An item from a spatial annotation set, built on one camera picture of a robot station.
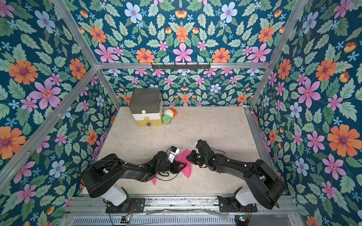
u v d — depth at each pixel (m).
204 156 0.67
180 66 0.93
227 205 0.73
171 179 0.71
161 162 0.69
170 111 1.11
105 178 0.45
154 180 0.82
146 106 0.93
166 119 1.06
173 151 0.79
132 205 0.73
